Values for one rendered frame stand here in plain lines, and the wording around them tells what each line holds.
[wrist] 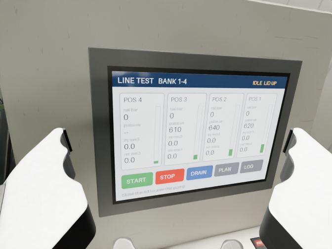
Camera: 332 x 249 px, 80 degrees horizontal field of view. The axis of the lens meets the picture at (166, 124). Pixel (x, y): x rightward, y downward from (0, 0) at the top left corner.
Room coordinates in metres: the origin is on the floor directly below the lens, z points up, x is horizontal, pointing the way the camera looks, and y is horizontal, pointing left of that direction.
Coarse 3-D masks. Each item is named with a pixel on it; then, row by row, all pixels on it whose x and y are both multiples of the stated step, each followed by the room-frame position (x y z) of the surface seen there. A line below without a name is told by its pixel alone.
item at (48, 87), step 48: (0, 0) 0.32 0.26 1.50; (48, 0) 0.34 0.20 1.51; (96, 0) 0.36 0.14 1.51; (144, 0) 0.39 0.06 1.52; (192, 0) 0.42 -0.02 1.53; (240, 0) 0.46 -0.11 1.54; (0, 48) 0.30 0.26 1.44; (48, 48) 0.32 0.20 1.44; (144, 48) 0.38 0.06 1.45; (192, 48) 0.41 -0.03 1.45; (240, 48) 0.45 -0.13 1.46; (288, 48) 0.49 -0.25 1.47; (48, 96) 0.30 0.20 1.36; (96, 192) 0.28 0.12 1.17; (96, 240) 0.25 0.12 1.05; (144, 240) 0.28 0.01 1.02; (192, 240) 0.31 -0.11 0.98
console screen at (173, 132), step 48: (96, 48) 0.34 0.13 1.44; (96, 96) 0.32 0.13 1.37; (144, 96) 0.35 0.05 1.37; (192, 96) 0.39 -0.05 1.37; (240, 96) 0.42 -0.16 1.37; (288, 96) 0.47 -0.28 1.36; (96, 144) 0.30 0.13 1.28; (144, 144) 0.33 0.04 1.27; (192, 144) 0.36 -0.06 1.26; (240, 144) 0.41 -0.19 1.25; (144, 192) 0.30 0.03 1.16; (192, 192) 0.34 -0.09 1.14; (240, 192) 0.38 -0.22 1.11
